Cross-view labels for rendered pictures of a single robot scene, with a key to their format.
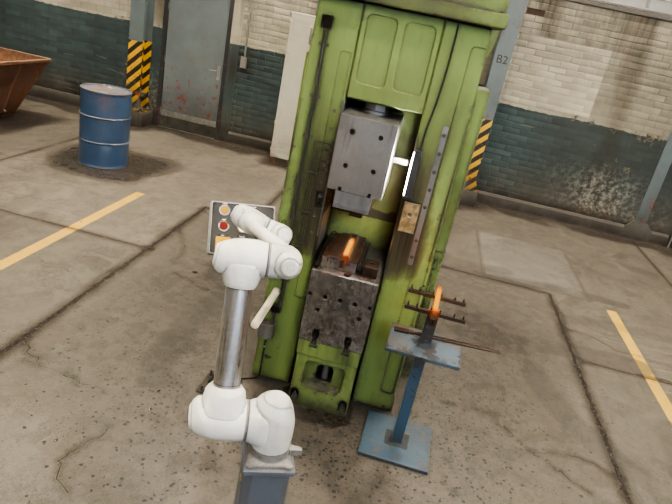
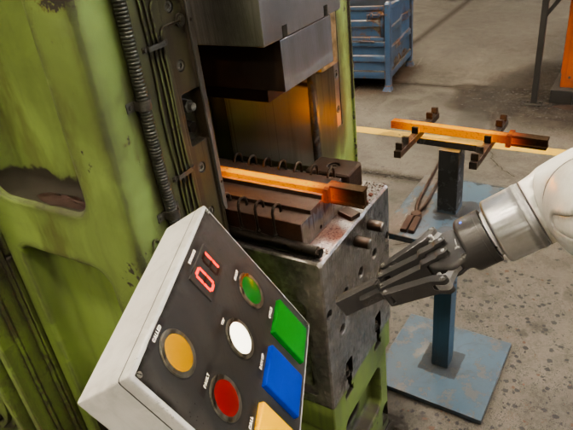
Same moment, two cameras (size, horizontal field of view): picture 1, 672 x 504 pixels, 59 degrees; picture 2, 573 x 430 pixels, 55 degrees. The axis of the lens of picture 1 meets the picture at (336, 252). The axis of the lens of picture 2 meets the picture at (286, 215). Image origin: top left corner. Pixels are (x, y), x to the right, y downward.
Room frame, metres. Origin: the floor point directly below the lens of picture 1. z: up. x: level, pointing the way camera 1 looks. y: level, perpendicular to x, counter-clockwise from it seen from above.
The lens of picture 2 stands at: (2.58, 0.96, 1.60)
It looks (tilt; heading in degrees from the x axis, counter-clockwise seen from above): 31 degrees down; 299
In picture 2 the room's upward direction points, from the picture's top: 7 degrees counter-clockwise
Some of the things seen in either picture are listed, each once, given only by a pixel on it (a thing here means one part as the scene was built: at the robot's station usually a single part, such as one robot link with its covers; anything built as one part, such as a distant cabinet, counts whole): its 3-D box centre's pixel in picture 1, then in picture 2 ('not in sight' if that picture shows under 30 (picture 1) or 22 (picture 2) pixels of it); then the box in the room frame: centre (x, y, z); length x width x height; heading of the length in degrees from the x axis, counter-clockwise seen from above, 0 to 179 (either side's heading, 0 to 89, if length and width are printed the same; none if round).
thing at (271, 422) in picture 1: (271, 419); not in sight; (1.84, 0.11, 0.77); 0.18 x 0.16 x 0.22; 101
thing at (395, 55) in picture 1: (397, 57); not in sight; (3.38, -0.11, 2.06); 0.44 x 0.41 x 0.47; 174
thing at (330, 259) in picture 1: (344, 250); (246, 196); (3.23, -0.05, 0.96); 0.42 x 0.20 x 0.09; 174
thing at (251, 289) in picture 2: not in sight; (251, 290); (2.95, 0.42, 1.09); 0.05 x 0.03 x 0.04; 84
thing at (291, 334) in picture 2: not in sight; (286, 332); (2.91, 0.40, 1.01); 0.07 x 0.05 x 0.07; 109
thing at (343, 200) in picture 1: (357, 192); (222, 48); (3.23, -0.05, 1.32); 0.42 x 0.20 x 0.10; 174
